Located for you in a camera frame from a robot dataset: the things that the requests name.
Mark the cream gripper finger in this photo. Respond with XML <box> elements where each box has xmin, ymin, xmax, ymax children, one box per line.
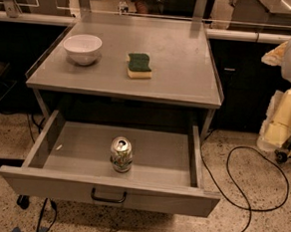
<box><xmin>256</xmin><ymin>89</ymin><xmax>291</xmax><ymax>151</ymax></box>
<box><xmin>261</xmin><ymin>42</ymin><xmax>287</xmax><ymax>66</ymax></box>

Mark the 7up soda can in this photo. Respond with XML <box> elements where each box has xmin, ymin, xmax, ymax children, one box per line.
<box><xmin>110</xmin><ymin>136</ymin><xmax>133</xmax><ymax>173</ymax></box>

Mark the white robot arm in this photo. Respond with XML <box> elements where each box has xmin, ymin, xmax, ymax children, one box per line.
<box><xmin>256</xmin><ymin>38</ymin><xmax>291</xmax><ymax>151</ymax></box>

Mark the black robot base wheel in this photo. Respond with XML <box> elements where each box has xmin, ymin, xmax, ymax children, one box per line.
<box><xmin>275</xmin><ymin>150</ymin><xmax>288</xmax><ymax>163</ymax></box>

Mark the open grey metal drawer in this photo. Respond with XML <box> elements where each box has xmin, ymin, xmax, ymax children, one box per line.
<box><xmin>0</xmin><ymin>110</ymin><xmax>221</xmax><ymax>217</ymax></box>

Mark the grey metal counter cabinet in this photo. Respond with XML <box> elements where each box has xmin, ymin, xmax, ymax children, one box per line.
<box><xmin>26</xmin><ymin>13</ymin><xmax>223</xmax><ymax>138</ymax></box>

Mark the green and yellow sponge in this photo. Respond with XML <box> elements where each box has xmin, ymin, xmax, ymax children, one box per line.
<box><xmin>127</xmin><ymin>53</ymin><xmax>152</xmax><ymax>79</ymax></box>

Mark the clear plastic water bottle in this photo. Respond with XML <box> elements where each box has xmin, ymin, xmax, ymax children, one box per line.
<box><xmin>118</xmin><ymin>0</ymin><xmax>129</xmax><ymax>15</ymax></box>

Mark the white ceramic bowl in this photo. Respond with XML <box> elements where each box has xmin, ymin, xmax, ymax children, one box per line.
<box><xmin>63</xmin><ymin>34</ymin><xmax>103</xmax><ymax>66</ymax></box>

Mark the black cabinet caster wheel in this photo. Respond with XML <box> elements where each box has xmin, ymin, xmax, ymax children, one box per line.
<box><xmin>17</xmin><ymin>195</ymin><xmax>30</xmax><ymax>209</ymax></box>

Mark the black floor cable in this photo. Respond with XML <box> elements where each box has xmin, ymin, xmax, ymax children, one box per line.
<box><xmin>194</xmin><ymin>127</ymin><xmax>291</xmax><ymax>232</ymax></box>

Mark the black drawer handle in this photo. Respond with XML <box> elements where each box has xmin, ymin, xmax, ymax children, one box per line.
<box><xmin>90</xmin><ymin>188</ymin><xmax>127</xmax><ymax>204</ymax></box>

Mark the black cable under cabinet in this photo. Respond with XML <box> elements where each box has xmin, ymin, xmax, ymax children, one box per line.
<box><xmin>35</xmin><ymin>197</ymin><xmax>60</xmax><ymax>232</ymax></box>

